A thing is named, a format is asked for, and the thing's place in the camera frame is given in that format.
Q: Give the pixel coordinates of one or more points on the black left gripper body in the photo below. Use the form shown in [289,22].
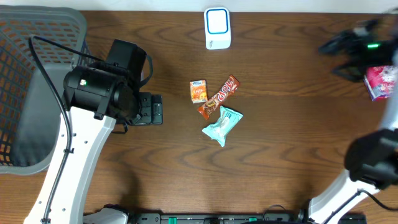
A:
[152,109]

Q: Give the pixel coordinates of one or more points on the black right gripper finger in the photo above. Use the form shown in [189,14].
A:
[338,43]
[350,71]

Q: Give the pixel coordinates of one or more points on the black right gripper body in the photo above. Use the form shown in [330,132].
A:
[374,53]

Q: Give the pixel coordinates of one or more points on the purple snack packet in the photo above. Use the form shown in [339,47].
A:
[380,81]

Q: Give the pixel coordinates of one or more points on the small orange juice carton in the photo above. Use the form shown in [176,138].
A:
[198,91]

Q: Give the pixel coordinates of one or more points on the teal snack wrapper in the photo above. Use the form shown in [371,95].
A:
[227,121]

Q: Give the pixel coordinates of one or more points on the red chocolate bar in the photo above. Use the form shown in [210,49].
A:
[228,88]

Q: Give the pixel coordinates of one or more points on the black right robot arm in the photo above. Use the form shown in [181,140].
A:
[370,164]

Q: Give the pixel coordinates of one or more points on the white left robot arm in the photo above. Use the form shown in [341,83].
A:
[96,98]

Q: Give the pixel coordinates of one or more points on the white barcode scanner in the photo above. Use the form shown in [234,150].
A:
[217,28]

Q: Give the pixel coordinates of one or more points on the grey plastic basket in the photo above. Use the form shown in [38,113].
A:
[30,116]

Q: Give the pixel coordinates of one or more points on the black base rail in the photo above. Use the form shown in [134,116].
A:
[157,218]

